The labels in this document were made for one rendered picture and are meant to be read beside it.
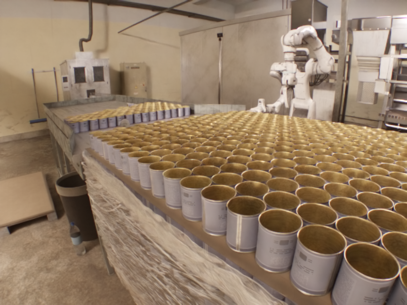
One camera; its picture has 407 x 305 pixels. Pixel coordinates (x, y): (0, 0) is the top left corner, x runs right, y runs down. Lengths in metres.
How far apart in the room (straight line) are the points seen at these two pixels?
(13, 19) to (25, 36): 0.52
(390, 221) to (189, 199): 0.38
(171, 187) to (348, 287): 0.39
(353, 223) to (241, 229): 0.19
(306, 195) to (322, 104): 3.00
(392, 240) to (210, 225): 0.31
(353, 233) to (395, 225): 0.08
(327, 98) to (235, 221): 3.13
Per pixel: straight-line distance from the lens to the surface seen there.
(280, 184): 0.53
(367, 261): 0.39
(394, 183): 0.64
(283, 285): 0.39
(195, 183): 0.53
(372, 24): 3.48
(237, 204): 0.44
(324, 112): 3.47
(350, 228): 0.44
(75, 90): 6.30
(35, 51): 7.70
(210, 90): 4.34
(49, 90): 7.67
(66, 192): 2.14
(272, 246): 0.37
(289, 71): 1.35
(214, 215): 0.44
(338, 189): 0.55
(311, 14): 3.04
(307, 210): 0.44
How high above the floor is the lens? 1.43
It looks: 18 degrees down
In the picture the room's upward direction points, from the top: straight up
